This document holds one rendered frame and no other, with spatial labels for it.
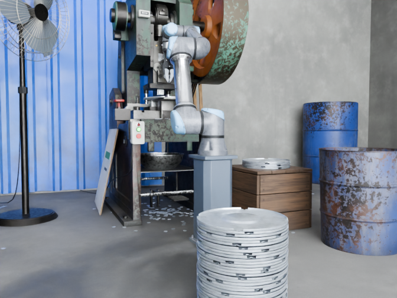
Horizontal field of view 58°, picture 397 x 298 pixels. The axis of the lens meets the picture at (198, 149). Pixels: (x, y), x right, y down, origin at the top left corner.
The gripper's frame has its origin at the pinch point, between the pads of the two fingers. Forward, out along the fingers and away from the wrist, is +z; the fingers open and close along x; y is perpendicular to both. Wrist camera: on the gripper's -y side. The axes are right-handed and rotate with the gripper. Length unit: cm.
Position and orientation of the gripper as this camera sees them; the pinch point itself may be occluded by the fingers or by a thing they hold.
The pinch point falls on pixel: (169, 80)
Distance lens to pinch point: 236.8
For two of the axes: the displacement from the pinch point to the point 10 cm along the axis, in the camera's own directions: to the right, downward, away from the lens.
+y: -3.9, -0.4, 9.2
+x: -9.2, 0.2, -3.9
